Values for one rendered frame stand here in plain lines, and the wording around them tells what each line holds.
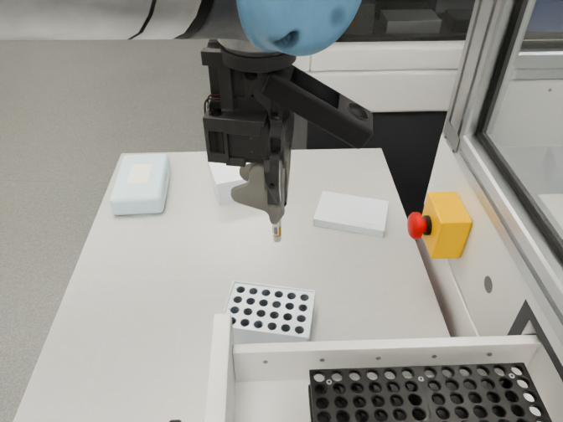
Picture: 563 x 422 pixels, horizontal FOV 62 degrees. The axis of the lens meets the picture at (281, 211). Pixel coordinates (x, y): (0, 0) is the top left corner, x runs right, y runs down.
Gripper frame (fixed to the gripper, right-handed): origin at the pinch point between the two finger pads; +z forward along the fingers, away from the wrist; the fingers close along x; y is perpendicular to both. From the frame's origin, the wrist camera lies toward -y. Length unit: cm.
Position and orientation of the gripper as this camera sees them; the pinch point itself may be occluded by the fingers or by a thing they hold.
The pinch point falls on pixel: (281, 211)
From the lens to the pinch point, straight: 56.4
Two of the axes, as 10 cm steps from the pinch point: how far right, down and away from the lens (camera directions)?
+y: -9.9, -1.0, 1.2
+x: -1.6, 6.4, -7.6
